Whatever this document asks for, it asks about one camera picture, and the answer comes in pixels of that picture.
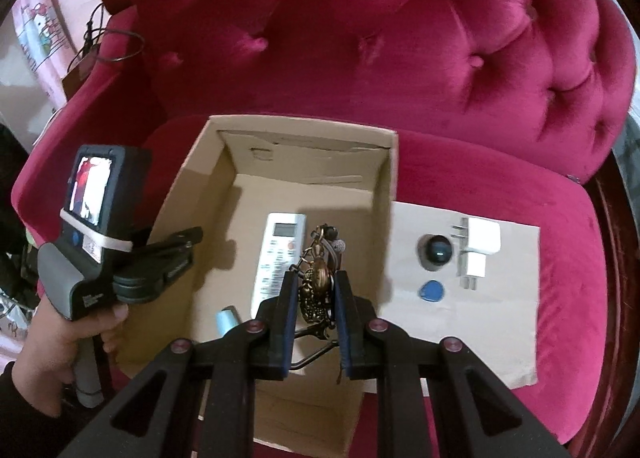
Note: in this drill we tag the red velvet tufted sofa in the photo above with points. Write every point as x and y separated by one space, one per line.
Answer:
400 37

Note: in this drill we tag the black round ball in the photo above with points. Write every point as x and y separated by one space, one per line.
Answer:
436 252

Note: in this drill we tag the large white charger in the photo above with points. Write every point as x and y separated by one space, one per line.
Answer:
482 237

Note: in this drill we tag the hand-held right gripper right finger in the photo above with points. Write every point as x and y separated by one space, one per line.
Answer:
344 333

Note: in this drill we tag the small white charger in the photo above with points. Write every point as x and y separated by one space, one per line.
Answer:
474 265

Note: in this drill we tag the white remote control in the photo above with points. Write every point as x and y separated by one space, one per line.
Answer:
275 258

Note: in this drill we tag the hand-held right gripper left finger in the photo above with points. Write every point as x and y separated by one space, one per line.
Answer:
287 338

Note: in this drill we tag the brown board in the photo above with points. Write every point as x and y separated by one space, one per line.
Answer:
80 72

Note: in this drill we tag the pink cartoon print curtain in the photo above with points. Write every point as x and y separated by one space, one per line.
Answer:
35 37

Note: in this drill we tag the flat cardboard sheet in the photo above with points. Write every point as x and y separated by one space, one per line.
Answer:
490 328

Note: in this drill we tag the cardboard box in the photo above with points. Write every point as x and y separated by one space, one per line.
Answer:
320 172

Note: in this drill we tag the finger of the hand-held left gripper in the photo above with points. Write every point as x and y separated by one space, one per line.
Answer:
175 237
175 250

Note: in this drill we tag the blue key fob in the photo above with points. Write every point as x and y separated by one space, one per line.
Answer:
432 290

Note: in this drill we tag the light blue tube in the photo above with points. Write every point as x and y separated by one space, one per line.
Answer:
227 323

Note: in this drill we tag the person's left hand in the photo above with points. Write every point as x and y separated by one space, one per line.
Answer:
45 358

